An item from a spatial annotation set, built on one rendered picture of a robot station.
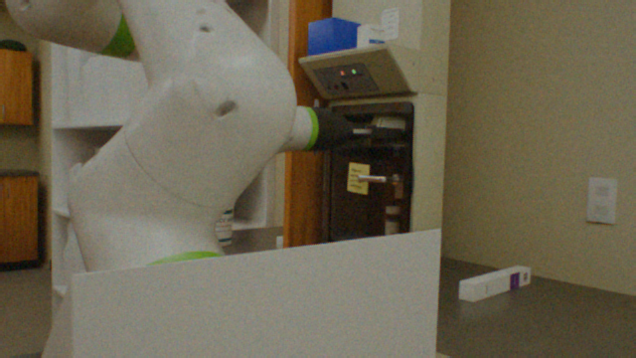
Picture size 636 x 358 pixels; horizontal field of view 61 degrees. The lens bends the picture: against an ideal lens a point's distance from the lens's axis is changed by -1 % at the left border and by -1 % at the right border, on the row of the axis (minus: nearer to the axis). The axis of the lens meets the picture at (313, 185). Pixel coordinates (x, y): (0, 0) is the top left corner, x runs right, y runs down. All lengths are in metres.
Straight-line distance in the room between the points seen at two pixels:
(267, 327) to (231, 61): 0.22
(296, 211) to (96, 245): 1.06
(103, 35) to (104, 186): 0.38
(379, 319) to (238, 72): 0.23
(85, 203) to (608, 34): 1.34
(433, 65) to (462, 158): 0.47
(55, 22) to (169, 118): 0.40
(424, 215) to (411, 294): 0.89
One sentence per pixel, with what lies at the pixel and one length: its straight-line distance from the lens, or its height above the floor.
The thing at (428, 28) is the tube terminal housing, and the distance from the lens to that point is 1.38.
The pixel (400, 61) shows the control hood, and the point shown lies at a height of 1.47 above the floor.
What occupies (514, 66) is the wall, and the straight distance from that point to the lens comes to 1.71.
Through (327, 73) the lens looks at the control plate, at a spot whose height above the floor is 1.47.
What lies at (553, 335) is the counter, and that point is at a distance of 1.13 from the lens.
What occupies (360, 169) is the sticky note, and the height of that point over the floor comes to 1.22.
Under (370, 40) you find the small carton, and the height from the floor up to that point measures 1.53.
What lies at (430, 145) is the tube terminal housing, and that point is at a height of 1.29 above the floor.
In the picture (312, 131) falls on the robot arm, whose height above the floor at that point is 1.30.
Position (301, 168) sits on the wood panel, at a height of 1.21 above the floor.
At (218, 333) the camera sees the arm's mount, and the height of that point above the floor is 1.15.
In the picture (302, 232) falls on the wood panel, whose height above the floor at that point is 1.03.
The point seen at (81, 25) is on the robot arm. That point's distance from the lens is 0.87.
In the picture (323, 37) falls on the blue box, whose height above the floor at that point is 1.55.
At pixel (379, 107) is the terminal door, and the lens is 1.40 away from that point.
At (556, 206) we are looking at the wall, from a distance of 1.63.
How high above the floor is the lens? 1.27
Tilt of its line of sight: 4 degrees down
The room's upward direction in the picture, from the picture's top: 2 degrees clockwise
